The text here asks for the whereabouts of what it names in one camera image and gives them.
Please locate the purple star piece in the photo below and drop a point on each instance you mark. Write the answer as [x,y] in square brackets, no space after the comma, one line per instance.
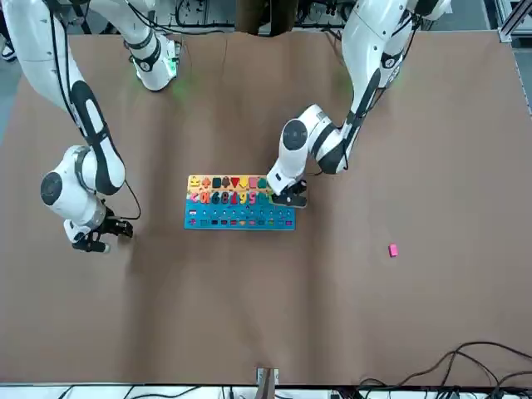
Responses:
[225,182]

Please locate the teal square piece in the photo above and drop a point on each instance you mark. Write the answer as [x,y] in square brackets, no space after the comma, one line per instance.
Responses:
[216,182]

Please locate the green number three piece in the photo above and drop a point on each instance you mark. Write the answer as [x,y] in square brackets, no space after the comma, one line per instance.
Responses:
[268,196]

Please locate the aluminium post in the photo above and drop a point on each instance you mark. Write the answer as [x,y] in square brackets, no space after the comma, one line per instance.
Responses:
[268,382]

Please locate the teal number four piece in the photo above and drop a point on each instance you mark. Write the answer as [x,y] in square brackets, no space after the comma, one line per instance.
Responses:
[259,198]

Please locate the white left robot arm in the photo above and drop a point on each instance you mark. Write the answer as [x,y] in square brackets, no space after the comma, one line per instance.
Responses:
[365,41]

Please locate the aluminium frame bar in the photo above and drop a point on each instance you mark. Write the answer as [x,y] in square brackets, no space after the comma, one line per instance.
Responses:
[513,21]

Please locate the pink greater-than sign piece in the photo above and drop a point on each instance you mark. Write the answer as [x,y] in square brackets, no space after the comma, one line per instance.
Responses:
[190,197]

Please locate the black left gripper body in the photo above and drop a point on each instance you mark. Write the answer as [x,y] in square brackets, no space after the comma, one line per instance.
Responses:
[295,189]

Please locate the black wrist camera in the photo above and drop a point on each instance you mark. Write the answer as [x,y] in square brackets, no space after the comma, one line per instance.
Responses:
[89,247]
[291,201]

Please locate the yellow pentagon piece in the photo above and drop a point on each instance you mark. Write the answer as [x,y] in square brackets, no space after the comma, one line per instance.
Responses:
[244,182]

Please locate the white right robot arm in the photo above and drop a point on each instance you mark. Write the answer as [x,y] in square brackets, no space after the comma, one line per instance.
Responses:
[33,50]

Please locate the orange number ten piece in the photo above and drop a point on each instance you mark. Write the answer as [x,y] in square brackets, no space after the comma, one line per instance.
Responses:
[208,198]

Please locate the red triangle piece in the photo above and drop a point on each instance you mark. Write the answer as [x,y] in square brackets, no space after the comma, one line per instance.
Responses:
[235,180]

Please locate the yellow number six piece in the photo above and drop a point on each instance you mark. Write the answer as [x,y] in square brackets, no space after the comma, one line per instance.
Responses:
[245,197]

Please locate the pink rectangular block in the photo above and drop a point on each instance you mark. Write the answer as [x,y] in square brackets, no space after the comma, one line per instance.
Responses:
[393,250]

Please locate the teal number nine piece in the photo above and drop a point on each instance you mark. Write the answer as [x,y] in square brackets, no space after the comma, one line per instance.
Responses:
[213,198]

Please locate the magenta number five piece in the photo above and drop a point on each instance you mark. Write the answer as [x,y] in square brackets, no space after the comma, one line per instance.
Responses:
[252,198]

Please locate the purple number eight piece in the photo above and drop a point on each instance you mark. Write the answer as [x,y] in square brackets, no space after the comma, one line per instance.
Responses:
[224,198]

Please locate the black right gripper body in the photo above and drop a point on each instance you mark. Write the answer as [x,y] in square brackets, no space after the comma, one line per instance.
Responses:
[109,224]

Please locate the pink trapezoid piece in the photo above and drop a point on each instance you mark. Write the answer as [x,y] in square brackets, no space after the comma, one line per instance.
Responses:
[252,182]

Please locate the yellow equals sign piece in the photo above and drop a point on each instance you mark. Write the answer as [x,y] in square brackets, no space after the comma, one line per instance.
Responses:
[194,179]

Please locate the person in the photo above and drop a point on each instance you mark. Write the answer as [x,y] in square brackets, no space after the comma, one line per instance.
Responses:
[266,16]

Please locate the red number seven piece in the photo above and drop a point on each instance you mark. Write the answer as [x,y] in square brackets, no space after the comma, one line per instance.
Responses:
[233,202]

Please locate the white segmented edge strip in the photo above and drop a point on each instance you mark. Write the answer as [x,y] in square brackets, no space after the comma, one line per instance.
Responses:
[524,83]

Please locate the orange plus sign piece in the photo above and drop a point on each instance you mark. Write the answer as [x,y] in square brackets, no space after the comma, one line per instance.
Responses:
[205,182]

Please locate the teal heart piece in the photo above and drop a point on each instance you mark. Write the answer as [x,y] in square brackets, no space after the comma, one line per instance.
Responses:
[262,181]

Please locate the colourful wooden toy board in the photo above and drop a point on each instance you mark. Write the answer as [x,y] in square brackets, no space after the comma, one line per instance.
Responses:
[245,217]

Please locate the person's shoe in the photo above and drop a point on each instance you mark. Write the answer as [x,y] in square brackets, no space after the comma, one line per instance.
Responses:
[8,52]

